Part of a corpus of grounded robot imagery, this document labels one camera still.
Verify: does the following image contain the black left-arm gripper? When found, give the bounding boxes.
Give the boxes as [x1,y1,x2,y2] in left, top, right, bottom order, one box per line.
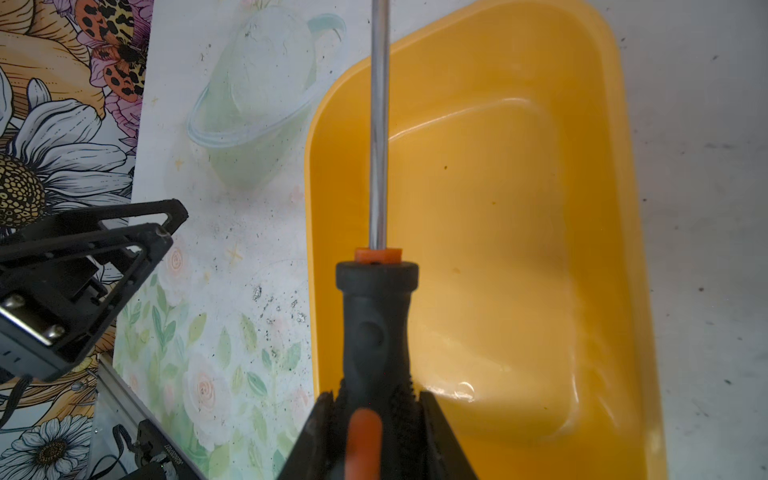
[1,199,189,381]

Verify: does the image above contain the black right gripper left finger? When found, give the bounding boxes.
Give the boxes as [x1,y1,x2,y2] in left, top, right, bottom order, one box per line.
[277,392,334,480]

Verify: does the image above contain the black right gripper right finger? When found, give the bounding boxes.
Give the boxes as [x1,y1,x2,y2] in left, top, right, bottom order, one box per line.
[419,391,478,480]

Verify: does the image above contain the black orange handled screwdriver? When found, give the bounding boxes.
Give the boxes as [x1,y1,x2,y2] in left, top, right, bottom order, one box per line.
[336,1,421,479]

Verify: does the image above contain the yellow plastic bin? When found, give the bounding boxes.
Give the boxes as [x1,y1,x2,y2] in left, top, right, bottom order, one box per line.
[304,0,668,480]

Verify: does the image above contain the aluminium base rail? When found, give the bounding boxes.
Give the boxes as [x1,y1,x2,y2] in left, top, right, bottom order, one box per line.
[85,355,204,480]

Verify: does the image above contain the black cable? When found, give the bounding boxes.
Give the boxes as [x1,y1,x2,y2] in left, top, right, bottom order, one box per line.
[0,374,32,430]

